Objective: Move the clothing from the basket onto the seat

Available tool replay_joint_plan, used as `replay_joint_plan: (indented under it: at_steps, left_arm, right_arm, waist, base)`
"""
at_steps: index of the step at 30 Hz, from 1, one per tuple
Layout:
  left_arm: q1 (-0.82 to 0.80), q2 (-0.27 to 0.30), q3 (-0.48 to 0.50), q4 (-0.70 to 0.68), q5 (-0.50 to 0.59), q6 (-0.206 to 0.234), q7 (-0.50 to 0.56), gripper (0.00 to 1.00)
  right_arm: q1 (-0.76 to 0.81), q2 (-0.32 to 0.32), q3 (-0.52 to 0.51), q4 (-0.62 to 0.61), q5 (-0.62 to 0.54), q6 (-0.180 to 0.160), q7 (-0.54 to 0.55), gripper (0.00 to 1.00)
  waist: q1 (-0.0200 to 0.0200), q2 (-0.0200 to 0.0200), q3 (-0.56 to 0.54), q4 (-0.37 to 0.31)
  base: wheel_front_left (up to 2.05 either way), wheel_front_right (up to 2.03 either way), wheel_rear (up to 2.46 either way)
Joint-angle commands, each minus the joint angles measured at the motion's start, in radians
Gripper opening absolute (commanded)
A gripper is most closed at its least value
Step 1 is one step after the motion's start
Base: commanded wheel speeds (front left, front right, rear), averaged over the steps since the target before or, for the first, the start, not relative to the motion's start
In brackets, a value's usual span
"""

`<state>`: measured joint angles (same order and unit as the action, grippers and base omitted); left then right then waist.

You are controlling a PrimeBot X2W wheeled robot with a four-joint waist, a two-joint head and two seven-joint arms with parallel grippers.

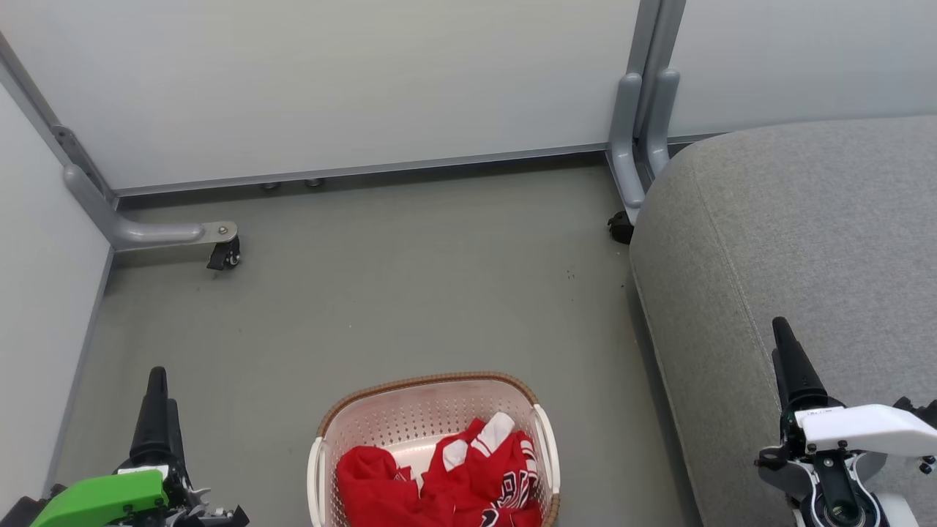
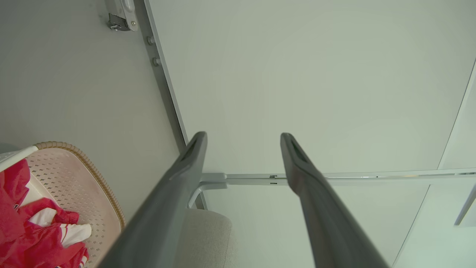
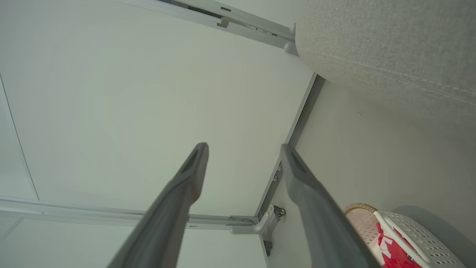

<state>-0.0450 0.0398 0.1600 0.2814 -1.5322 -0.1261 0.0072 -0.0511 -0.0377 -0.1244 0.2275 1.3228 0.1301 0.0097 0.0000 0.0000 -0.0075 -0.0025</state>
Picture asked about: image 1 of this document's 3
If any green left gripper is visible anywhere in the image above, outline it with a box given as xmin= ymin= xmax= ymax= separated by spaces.
xmin=28 ymin=366 xmax=250 ymax=527

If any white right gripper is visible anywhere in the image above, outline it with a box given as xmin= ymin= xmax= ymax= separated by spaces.
xmin=755 ymin=316 xmax=937 ymax=527

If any red and white jersey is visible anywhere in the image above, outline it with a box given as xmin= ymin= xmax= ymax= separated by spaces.
xmin=335 ymin=412 xmax=545 ymax=527

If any grey fabric sofa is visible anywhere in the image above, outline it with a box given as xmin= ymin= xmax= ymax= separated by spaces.
xmin=629 ymin=115 xmax=937 ymax=527

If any grey partition leg with caster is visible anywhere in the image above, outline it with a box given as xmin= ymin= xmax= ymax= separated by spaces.
xmin=62 ymin=164 xmax=239 ymax=250

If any white perforated laundry basket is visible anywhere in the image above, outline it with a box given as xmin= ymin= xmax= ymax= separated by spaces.
xmin=307 ymin=371 xmax=561 ymax=527

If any grey double partition foot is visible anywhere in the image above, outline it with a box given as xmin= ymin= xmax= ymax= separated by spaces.
xmin=607 ymin=68 xmax=682 ymax=225

